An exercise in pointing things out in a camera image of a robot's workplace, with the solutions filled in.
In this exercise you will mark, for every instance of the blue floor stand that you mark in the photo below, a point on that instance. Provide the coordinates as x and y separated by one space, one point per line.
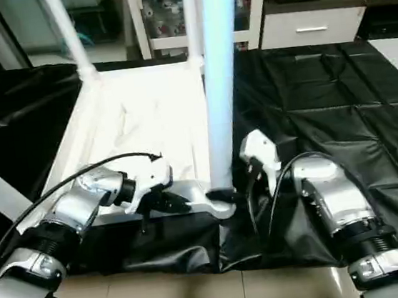
84 38

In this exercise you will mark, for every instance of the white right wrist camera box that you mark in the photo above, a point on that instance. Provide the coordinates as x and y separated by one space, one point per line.
260 153

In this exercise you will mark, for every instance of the white drawer unit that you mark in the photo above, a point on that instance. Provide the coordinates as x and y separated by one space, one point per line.
311 27

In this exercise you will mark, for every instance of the white glass-door cabinet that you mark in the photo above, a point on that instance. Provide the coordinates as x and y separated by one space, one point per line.
162 13

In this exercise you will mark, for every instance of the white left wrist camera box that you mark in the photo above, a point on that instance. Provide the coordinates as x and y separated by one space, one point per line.
151 174

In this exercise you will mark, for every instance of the black work mat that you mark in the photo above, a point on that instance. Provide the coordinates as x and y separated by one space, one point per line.
324 113

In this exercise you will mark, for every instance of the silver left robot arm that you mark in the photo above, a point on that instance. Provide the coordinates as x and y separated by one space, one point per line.
63 215

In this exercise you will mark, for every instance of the white plastic table top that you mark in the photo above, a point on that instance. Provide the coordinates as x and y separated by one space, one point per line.
152 118

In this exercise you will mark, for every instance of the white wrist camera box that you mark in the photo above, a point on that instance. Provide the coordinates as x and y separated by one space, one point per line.
151 174
260 153

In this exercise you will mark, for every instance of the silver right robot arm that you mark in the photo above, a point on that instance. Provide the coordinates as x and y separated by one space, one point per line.
341 201

